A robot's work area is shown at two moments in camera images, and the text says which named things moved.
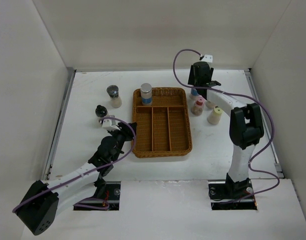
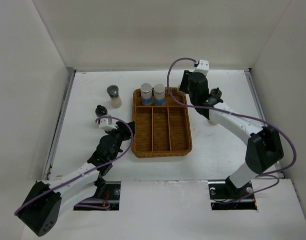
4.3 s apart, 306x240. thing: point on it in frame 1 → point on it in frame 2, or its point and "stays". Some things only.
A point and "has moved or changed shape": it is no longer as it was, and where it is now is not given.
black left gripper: [126, 130] stays
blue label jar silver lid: [146, 93] stays
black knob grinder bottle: [101, 111] stays
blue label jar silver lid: [194, 94] has moved or changed shape
